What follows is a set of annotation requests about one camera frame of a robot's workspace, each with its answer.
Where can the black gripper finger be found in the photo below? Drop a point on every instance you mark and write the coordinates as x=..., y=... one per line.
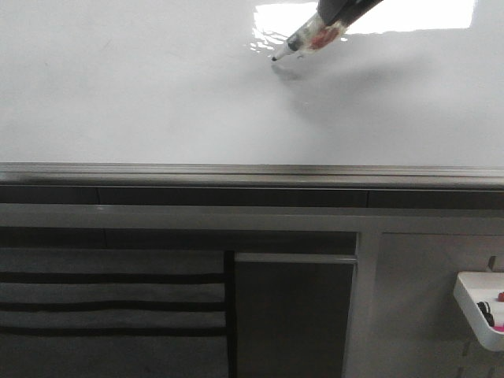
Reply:
x=351, y=11
x=328, y=10

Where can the white black whiteboard marker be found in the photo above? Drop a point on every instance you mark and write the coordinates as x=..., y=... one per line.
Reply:
x=312, y=36

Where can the white plastic tray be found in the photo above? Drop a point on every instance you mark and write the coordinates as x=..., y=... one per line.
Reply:
x=473, y=287

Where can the black marker in tray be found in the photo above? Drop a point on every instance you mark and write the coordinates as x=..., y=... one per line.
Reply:
x=485, y=309

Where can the grey cabinet with drawers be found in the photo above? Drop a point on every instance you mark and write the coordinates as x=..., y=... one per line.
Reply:
x=191, y=291

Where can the white whiteboard with aluminium frame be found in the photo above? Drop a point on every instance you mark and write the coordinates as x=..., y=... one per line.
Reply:
x=180, y=101

